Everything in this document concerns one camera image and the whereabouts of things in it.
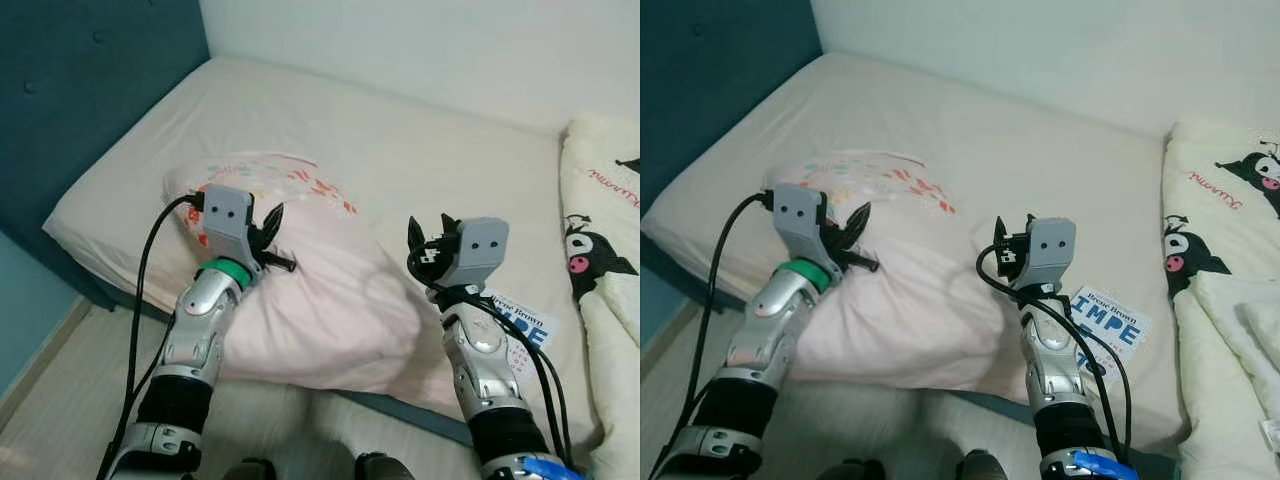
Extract pink patterned pillow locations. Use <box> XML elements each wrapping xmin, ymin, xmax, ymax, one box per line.
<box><xmin>763</xmin><ymin>150</ymin><xmax>1033</xmax><ymax>401</ymax></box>
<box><xmin>163</xmin><ymin>150</ymin><xmax>433</xmax><ymax>396</ymax></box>

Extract cream bed mattress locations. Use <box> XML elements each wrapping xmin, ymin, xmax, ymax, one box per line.
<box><xmin>43</xmin><ymin>55</ymin><xmax>606</xmax><ymax>451</ymax></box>
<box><xmin>642</xmin><ymin>50</ymin><xmax>1201</xmax><ymax>453</ymax></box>

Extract white book with blue letters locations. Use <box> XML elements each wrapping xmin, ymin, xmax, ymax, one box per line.
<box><xmin>478</xmin><ymin>287</ymin><xmax>557</xmax><ymax>353</ymax></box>
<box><xmin>1068</xmin><ymin>285</ymin><xmax>1153</xmax><ymax>373</ymax></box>

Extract cream cartoon print blanket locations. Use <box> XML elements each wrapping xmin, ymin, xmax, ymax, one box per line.
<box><xmin>1163</xmin><ymin>120</ymin><xmax>1280</xmax><ymax>480</ymax></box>
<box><xmin>558</xmin><ymin>113</ymin><xmax>641</xmax><ymax>480</ymax></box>

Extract teal upholstered headboard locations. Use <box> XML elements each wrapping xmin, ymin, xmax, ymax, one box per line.
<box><xmin>0</xmin><ymin>0</ymin><xmax>211</xmax><ymax>313</ymax></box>
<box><xmin>640</xmin><ymin>0</ymin><xmax>823</xmax><ymax>301</ymax></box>

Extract robot right leg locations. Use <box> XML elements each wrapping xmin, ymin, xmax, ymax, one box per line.
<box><xmin>353</xmin><ymin>451</ymin><xmax>416</xmax><ymax>480</ymax></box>
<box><xmin>955</xmin><ymin>450</ymin><xmax>1011</xmax><ymax>480</ymax></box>

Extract folded white fleece blanket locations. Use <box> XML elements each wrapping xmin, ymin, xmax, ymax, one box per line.
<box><xmin>1195</xmin><ymin>272</ymin><xmax>1280</xmax><ymax>401</ymax></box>

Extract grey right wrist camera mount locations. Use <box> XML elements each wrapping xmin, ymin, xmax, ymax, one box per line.
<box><xmin>443</xmin><ymin>217</ymin><xmax>511</xmax><ymax>293</ymax></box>
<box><xmin>1017</xmin><ymin>217</ymin><xmax>1077</xmax><ymax>293</ymax></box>

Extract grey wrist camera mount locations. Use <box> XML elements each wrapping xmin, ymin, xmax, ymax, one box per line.
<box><xmin>198</xmin><ymin>183</ymin><xmax>258</xmax><ymax>288</ymax></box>
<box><xmin>443</xmin><ymin>217</ymin><xmax>511</xmax><ymax>293</ymax></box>
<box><xmin>1017</xmin><ymin>217</ymin><xmax>1077</xmax><ymax>293</ymax></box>
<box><xmin>771</xmin><ymin>183</ymin><xmax>831</xmax><ymax>286</ymax></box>

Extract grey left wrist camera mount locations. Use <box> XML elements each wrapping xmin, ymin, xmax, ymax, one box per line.
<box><xmin>198</xmin><ymin>183</ymin><xmax>258</xmax><ymax>288</ymax></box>
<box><xmin>771</xmin><ymin>183</ymin><xmax>831</xmax><ymax>286</ymax></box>

